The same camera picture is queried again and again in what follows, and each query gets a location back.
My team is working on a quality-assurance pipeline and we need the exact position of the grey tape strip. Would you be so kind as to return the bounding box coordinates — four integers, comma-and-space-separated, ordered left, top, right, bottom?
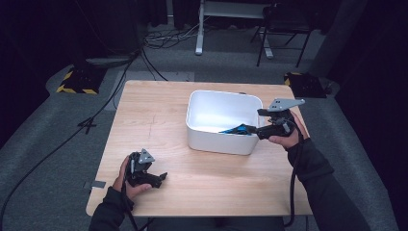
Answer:
83, 180, 107, 190

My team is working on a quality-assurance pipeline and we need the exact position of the white desk frame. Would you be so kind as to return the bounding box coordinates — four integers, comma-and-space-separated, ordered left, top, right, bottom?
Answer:
194, 0, 274, 60

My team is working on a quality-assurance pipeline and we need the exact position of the person's right hand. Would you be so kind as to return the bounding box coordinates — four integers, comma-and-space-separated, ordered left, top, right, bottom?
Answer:
268, 110, 311, 150

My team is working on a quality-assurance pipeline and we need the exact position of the blue toy car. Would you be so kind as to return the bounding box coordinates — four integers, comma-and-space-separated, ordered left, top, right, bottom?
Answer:
218, 123, 255, 136

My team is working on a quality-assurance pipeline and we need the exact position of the yellow-black striped stand base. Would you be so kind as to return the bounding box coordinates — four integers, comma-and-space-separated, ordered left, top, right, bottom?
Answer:
56, 64, 108, 95

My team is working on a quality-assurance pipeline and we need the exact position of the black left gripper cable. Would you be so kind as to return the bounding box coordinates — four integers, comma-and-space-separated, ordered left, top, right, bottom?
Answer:
120, 154, 157, 231

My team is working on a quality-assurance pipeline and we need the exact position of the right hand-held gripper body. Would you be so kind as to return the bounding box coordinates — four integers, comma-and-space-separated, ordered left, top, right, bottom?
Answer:
257, 97, 306, 141

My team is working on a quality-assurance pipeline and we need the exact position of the bundle of floor cables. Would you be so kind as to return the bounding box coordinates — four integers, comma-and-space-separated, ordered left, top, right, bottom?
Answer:
142, 17, 210, 50

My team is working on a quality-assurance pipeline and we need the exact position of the long black floor cable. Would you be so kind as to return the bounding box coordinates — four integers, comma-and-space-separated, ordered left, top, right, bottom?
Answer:
0, 47, 143, 225

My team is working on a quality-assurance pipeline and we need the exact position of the black stand base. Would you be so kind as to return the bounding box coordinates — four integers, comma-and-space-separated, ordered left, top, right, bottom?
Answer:
283, 71, 329, 99

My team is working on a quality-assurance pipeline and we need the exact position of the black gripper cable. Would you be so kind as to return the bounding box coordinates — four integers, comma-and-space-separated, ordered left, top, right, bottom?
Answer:
120, 154, 157, 231
283, 118, 306, 228

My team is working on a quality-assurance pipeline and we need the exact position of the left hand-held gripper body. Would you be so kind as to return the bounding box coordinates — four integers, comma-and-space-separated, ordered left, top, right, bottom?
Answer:
125, 147, 156, 188

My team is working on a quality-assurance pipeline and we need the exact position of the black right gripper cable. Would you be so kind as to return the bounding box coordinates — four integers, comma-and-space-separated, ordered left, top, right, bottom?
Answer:
283, 118, 306, 228

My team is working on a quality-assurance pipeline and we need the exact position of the person's left hand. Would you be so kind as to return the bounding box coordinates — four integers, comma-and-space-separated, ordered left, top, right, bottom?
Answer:
112, 155, 154, 201

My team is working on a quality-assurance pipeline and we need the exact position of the white plastic bin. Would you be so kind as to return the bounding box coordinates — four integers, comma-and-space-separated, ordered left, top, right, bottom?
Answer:
185, 89, 267, 157

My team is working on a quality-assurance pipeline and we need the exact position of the black chair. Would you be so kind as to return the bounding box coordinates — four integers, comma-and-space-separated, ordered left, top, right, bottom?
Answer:
249, 2, 315, 69

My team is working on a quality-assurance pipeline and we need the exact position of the thin black floor cable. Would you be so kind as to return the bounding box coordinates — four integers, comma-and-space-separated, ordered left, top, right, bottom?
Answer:
140, 47, 169, 82

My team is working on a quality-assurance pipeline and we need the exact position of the black tape cross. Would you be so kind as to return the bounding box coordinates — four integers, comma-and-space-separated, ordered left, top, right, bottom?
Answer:
77, 116, 97, 136

